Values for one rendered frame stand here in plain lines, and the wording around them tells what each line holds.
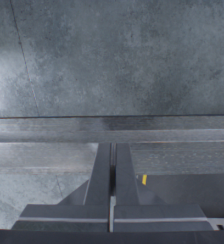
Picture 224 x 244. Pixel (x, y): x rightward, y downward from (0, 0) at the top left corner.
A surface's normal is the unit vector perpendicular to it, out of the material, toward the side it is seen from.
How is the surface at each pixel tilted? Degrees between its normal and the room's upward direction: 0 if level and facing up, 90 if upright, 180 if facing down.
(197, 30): 0
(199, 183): 0
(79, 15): 0
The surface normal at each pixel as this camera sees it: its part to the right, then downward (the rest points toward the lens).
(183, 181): -0.02, 0.26
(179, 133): -0.03, -0.86
